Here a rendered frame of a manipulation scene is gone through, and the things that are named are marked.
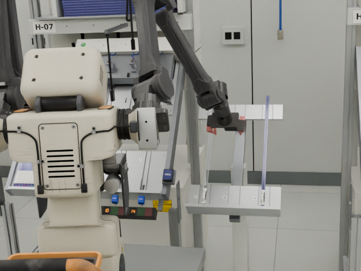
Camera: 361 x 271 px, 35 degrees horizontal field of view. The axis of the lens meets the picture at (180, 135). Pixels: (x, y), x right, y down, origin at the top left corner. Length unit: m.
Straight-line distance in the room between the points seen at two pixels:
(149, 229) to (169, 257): 0.67
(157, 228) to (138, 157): 0.45
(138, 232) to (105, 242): 1.12
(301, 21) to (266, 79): 0.47
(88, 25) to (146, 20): 0.96
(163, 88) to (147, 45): 0.17
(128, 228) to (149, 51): 1.24
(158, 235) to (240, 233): 0.50
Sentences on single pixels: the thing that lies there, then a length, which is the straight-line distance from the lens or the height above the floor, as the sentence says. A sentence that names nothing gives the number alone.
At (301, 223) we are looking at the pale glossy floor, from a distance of 3.67.
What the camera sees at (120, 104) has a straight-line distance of 2.54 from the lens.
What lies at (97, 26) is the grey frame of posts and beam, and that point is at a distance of 2.67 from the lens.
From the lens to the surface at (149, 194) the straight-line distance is 2.27.
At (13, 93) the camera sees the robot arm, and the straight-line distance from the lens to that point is 1.70.
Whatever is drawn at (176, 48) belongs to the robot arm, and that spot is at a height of 1.32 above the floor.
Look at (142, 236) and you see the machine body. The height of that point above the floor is 0.37.
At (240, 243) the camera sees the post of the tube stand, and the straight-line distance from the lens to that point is 2.37.
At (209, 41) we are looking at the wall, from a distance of 4.06.
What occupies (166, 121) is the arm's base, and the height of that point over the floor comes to 1.18.
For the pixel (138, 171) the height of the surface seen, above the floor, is 0.78.
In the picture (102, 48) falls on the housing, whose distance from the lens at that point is 2.65.
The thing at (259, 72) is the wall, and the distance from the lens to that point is 4.06.
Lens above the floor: 1.57
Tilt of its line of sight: 16 degrees down
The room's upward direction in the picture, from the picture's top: 3 degrees counter-clockwise
